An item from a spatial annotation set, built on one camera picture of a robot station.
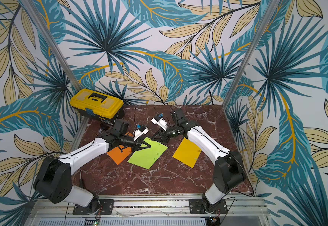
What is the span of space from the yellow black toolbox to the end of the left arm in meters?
0.29

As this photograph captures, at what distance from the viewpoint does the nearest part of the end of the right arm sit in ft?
2.02

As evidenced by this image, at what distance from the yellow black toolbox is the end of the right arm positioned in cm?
39

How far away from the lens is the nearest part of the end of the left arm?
63cm

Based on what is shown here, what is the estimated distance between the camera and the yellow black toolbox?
0.97 metres

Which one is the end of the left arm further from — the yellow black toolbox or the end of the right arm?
the yellow black toolbox
